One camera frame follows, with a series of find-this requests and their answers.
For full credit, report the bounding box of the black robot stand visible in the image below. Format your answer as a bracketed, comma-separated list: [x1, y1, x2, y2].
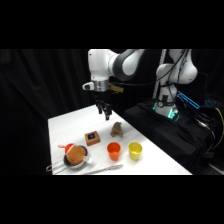
[122, 99, 224, 176]

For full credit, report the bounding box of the orange plastic cup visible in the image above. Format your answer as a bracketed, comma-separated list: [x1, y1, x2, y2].
[106, 141, 122, 162]

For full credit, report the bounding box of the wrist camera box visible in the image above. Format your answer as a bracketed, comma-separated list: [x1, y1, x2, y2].
[82, 81, 96, 91]

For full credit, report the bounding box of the brown bread roll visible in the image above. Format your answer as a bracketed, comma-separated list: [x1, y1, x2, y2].
[65, 145, 88, 165]

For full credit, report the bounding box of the yellow cable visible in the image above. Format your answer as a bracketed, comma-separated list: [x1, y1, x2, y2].
[213, 107, 224, 150]

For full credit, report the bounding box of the silver metal utensil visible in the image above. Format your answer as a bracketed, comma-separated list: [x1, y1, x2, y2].
[79, 163, 125, 176]

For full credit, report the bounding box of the brown wooden block blue square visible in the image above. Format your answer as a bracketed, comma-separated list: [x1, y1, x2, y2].
[84, 130, 102, 147]

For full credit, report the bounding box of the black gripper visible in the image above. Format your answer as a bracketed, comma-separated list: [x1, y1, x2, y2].
[93, 89, 113, 121]

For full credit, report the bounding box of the brown plush toy animal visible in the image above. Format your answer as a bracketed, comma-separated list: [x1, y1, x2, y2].
[110, 121, 125, 139]

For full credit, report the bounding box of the black curtain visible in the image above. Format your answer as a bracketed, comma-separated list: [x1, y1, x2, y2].
[0, 49, 224, 176]

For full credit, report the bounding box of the metal strainer with handle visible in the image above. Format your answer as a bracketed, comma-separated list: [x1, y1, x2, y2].
[45, 145, 94, 175]

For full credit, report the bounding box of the yellow plastic cup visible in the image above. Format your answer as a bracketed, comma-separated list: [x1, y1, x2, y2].
[128, 141, 143, 162]

